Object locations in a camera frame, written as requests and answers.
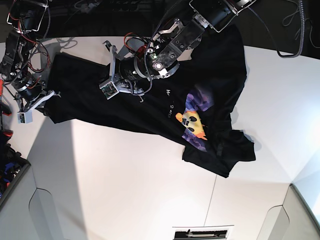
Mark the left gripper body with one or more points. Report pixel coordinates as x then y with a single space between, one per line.
124 71

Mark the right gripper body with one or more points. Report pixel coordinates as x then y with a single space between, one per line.
28 104

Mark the black printed t-shirt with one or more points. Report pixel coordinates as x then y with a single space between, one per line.
193 107

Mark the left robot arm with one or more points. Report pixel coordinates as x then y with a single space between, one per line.
156 57

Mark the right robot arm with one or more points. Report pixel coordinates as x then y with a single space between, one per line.
26 60

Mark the black power strip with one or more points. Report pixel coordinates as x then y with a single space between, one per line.
124 5

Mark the black white label plate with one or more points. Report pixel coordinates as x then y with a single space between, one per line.
222 232

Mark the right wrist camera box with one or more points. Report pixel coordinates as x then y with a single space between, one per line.
24 117

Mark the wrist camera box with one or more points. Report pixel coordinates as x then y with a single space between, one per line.
24 117
109 89

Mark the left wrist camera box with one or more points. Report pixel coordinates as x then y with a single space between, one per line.
109 89

